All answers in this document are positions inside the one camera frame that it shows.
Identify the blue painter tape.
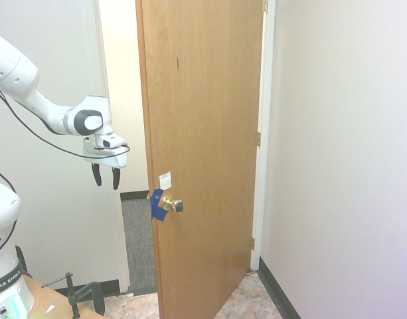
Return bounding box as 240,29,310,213
149,187,170,223

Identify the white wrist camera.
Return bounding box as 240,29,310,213
95,132,125,150

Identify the white paper sticker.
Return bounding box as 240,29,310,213
157,171,173,188

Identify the white door frame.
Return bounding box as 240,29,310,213
93,0,276,294

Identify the black C-clamp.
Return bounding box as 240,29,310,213
41,272,106,319

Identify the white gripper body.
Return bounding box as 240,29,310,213
82,139,129,168

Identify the brass door knob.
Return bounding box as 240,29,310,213
162,195,185,214

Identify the brown wooden door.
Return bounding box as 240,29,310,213
135,0,264,319

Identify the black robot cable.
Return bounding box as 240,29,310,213
0,69,131,260

